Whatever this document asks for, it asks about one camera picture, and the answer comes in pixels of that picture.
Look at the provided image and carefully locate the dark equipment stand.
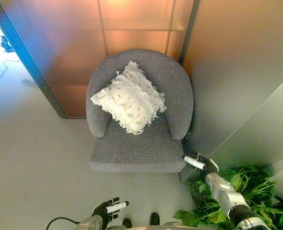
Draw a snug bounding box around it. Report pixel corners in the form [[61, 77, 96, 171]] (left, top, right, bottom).
[[0, 25, 14, 53]]

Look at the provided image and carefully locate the white fringed pillow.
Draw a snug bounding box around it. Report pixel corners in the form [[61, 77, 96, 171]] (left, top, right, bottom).
[[90, 60, 167, 136]]

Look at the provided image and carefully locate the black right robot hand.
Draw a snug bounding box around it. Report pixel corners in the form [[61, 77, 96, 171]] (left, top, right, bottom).
[[183, 152, 219, 175]]

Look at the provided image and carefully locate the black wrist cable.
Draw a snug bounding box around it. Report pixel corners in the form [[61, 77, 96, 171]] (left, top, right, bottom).
[[46, 216, 84, 230]]

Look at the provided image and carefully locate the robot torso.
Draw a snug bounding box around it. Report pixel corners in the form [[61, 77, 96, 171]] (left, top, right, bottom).
[[112, 221, 189, 230]]

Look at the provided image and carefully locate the green leafy potted plant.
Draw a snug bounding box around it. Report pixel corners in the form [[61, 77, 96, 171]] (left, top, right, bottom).
[[174, 166, 283, 230]]

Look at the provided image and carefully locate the gray fabric armchair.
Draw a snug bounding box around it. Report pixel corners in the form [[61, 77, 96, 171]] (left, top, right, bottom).
[[85, 49, 194, 173]]

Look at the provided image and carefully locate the black right robot foot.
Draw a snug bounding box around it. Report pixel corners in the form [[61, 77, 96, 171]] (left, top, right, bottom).
[[150, 212, 160, 226]]

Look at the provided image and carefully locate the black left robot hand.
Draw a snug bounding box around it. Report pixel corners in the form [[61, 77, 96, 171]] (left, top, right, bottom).
[[92, 197, 130, 228]]

